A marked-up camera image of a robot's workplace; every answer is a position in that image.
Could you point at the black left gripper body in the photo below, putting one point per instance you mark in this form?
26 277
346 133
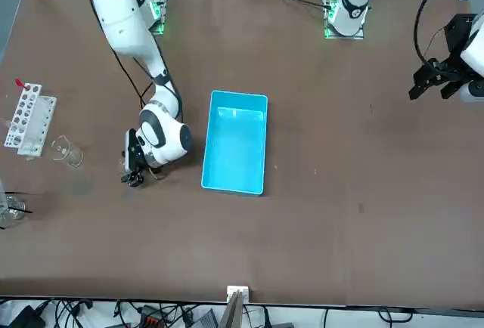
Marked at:
459 37

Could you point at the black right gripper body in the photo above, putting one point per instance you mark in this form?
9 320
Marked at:
132 154

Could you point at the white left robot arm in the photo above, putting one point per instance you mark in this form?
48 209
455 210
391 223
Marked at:
353 3

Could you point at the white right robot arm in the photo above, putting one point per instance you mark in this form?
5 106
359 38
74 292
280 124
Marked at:
125 14

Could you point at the large glass beaker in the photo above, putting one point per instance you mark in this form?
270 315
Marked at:
68 152

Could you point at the blue plastic bin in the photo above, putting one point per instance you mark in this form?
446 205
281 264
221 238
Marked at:
234 154

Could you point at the white test tube rack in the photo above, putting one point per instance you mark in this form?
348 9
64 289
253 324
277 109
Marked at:
30 120

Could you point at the thin black stick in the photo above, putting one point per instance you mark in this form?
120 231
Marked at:
20 207

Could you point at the small red plastic tip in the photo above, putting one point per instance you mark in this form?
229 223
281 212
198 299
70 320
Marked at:
20 83

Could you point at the red and black device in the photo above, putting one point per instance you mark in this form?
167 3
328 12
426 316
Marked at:
149 316

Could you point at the black finned power supply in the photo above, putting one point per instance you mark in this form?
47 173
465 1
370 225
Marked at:
207 321

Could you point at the black power adapter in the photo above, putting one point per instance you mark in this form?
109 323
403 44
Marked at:
26 316

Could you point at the silver post bracket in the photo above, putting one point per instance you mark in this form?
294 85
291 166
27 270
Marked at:
246 292

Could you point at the silver aluminium camera post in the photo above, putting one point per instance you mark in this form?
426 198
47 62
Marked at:
232 313

